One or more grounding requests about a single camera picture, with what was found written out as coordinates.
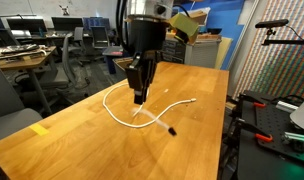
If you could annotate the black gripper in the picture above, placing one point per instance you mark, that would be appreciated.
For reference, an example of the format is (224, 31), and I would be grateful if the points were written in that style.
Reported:
(147, 33)

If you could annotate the open cardboard box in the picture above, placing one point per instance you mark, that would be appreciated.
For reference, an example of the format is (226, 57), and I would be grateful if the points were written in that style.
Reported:
(120, 66)

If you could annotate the dark blue storage bin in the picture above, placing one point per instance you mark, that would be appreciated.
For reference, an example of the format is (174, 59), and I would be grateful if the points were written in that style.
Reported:
(110, 63)

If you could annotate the black mesh office chair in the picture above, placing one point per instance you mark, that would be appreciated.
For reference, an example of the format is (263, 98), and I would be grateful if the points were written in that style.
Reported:
(99, 36)

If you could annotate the grey office chair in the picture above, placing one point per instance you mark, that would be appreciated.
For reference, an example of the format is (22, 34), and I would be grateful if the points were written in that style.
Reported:
(55, 78)
(12, 123)
(78, 33)

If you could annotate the tan flat board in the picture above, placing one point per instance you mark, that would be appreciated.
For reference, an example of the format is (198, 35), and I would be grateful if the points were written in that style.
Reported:
(223, 53)

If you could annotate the brown cardboard box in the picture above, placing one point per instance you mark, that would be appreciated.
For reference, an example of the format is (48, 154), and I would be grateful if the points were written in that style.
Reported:
(200, 16)

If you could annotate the black computer monitor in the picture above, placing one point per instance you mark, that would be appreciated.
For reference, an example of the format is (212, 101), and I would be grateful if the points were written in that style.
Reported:
(67, 24)
(25, 25)

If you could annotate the yellow tape patch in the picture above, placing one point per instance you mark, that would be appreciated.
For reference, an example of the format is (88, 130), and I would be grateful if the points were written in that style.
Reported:
(39, 130)

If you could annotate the blue partition panel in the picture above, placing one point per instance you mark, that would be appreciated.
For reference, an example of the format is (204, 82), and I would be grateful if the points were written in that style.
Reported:
(225, 20)

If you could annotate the wooden office desk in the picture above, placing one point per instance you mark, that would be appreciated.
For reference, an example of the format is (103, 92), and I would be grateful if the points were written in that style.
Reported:
(25, 61)

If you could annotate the black keyboard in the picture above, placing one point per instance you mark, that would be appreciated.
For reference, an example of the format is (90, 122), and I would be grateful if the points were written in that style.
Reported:
(20, 49)

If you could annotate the multicolour pixel pattern panel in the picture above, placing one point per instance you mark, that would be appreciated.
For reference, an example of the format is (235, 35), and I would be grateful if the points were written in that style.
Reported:
(282, 73)

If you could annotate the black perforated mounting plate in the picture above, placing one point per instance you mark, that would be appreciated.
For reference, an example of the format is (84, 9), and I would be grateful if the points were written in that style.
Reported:
(272, 156)

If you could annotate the silver aluminium extrusion bar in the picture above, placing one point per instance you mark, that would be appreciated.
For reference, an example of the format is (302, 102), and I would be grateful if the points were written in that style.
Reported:
(298, 137)
(287, 106)

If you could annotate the yellow wrist camera mount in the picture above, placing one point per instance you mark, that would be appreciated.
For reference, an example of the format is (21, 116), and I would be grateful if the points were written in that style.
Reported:
(185, 25)

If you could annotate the black bar camera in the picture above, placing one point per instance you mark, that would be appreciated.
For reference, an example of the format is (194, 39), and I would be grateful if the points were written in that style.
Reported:
(272, 23)

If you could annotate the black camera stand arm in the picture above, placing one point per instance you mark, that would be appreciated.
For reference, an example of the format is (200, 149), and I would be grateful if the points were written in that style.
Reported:
(285, 42)

